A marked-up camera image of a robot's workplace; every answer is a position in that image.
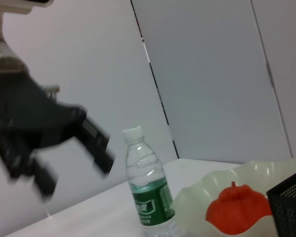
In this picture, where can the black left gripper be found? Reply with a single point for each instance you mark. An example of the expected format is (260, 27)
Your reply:
(27, 118)

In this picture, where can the clear bottle with green label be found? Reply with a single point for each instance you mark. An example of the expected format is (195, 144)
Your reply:
(148, 172)

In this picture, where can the wavy green glass fruit plate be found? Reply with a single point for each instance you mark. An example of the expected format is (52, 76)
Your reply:
(199, 197)

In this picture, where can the black mesh pen holder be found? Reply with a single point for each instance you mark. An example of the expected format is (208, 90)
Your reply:
(291, 205)

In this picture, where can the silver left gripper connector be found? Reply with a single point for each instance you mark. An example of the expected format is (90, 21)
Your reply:
(50, 90)

